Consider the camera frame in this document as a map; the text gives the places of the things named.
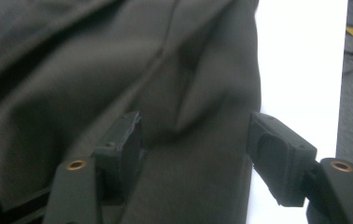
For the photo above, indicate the yellow tape marker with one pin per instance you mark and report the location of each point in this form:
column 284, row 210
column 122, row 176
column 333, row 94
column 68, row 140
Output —
column 352, row 31

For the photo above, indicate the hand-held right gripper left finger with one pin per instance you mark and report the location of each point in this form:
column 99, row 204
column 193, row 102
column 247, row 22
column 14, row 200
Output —
column 118, row 155

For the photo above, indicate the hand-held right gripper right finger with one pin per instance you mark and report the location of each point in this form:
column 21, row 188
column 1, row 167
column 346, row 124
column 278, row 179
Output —
column 280, row 158

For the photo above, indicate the dark grey garment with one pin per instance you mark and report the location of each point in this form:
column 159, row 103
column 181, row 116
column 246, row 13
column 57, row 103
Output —
column 72, row 77

